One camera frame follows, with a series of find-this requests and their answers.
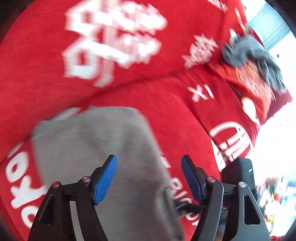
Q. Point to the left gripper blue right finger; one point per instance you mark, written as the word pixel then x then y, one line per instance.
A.
pixel 195 178

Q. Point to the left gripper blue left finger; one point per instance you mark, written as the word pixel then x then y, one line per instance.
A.
pixel 101 179

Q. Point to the grey knitted garment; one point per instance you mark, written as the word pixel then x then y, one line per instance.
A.
pixel 138 205

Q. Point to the red blanket with white print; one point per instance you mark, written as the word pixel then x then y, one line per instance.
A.
pixel 162 58

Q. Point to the dark grey crumpled sock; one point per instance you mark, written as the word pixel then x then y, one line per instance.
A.
pixel 242 49

